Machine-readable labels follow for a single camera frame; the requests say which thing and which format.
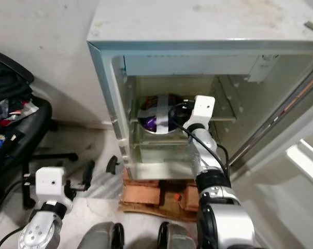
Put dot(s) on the grey robot right leg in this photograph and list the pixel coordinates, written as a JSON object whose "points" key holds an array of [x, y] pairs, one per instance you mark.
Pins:
{"points": [[177, 239]]}

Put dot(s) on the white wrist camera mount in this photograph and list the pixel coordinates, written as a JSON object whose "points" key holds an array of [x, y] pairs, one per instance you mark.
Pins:
{"points": [[204, 109], [49, 182]]}

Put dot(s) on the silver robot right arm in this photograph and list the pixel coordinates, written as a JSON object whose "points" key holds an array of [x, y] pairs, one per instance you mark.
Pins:
{"points": [[208, 161]]}

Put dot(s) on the clear fridge shelf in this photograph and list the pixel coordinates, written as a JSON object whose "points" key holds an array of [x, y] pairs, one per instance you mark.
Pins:
{"points": [[156, 145], [226, 114]]}

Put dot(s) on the brown cardboard sheet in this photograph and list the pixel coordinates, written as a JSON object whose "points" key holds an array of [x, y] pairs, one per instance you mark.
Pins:
{"points": [[164, 210]]}

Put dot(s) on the grey freezer compartment flap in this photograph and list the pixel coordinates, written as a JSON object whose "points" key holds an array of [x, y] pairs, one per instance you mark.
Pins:
{"points": [[187, 66]]}

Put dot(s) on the black clothing pile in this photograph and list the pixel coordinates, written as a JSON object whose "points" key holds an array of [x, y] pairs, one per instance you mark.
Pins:
{"points": [[3, 91]]}

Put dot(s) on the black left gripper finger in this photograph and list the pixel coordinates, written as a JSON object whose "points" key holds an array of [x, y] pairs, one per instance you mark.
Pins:
{"points": [[88, 175]]}

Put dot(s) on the black bowl grey tape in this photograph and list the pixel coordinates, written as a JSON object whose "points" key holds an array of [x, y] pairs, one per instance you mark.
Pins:
{"points": [[154, 123]]}

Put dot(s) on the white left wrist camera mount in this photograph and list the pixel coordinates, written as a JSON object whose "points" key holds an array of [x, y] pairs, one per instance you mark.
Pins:
{"points": [[49, 182]]}

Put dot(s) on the red white striped cloth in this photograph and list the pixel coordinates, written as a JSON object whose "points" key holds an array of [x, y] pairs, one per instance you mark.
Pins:
{"points": [[22, 111]]}

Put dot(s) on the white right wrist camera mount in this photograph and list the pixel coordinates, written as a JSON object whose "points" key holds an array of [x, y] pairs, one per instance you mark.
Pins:
{"points": [[204, 109]]}

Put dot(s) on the black plastic piece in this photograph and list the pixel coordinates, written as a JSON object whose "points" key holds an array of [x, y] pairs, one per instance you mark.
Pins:
{"points": [[113, 164]]}

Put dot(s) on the grey robot left leg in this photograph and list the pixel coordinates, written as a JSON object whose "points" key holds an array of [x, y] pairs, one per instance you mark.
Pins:
{"points": [[102, 238]]}

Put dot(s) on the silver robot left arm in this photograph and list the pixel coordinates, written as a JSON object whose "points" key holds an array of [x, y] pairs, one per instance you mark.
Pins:
{"points": [[37, 236]]}

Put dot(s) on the grey mini fridge body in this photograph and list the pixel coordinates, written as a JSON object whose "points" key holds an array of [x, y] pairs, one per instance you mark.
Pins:
{"points": [[193, 21]]}

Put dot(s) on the orange brick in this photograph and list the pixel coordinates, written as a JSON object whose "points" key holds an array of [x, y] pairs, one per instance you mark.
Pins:
{"points": [[190, 198], [141, 193]]}

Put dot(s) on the black office chair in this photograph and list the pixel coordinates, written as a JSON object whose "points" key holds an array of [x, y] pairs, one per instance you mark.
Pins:
{"points": [[45, 129]]}

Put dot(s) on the grey robot leg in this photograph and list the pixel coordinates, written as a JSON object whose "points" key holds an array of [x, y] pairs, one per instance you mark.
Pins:
{"points": [[177, 239], [102, 238]]}

